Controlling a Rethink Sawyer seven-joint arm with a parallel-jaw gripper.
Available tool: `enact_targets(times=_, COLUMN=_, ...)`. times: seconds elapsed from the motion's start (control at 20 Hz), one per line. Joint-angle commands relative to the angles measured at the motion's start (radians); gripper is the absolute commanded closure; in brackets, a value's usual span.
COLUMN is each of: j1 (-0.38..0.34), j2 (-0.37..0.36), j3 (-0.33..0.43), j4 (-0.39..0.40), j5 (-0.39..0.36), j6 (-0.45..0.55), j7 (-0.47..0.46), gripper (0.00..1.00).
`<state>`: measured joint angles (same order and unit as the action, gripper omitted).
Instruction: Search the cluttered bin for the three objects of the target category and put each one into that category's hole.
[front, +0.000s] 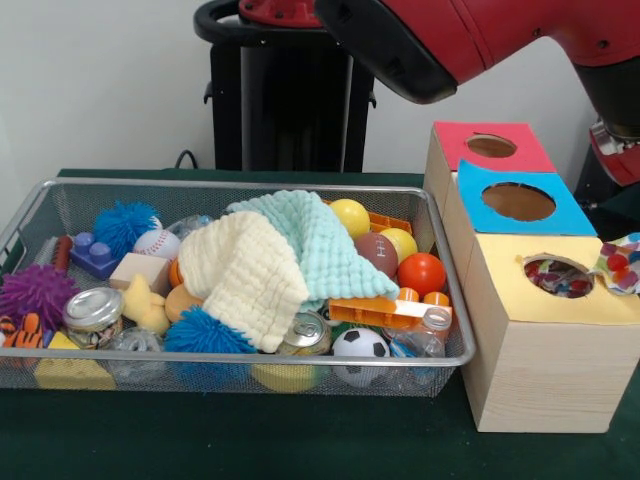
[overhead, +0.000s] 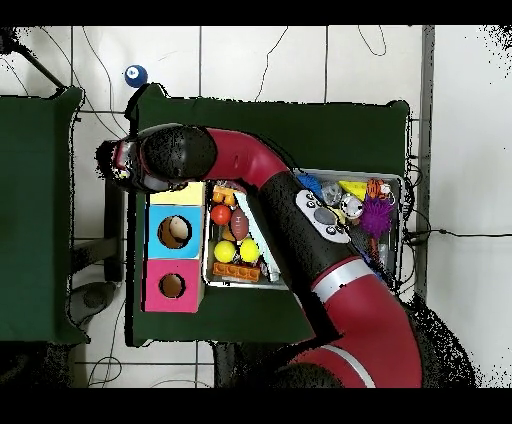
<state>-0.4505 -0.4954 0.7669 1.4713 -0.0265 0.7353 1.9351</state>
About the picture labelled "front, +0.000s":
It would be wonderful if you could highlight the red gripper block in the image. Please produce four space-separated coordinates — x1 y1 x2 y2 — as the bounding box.
589 119 640 189

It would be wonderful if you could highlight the white cloth with colourful spots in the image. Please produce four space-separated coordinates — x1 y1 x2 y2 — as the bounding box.
524 255 595 300
592 232 640 297

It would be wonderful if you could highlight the mint green knitted cloth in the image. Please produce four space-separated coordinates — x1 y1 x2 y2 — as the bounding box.
226 189 401 314

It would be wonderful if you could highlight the cream knitted cloth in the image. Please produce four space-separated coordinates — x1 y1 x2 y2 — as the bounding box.
177 210 311 354

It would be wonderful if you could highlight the wooden box with three holes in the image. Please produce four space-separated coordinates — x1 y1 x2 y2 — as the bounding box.
422 121 640 434

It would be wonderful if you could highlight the metal mesh bin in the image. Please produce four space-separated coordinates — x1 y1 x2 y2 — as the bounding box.
0 177 476 399

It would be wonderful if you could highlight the orange ball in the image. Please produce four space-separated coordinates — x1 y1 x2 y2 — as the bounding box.
398 252 447 297

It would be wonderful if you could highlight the brown toy football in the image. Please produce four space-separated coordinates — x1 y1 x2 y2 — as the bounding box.
354 232 400 279

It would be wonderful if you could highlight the large yellow ball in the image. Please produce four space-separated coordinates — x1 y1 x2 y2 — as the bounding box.
329 198 372 240

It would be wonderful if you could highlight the orange toy building brick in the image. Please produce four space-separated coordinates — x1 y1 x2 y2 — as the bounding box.
328 287 451 329

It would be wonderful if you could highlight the small soccer ball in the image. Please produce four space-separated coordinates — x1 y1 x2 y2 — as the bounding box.
332 328 391 359

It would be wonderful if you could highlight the blue spiky ball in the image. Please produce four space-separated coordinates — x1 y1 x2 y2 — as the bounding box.
93 200 162 259
163 305 259 355

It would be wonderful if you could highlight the dark green tablecloth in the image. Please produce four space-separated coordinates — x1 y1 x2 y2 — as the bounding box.
0 168 640 480

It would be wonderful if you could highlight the purple spiky ball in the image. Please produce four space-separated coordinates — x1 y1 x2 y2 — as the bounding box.
0 263 79 331

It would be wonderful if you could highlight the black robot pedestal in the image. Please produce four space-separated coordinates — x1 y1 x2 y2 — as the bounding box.
193 0 377 174

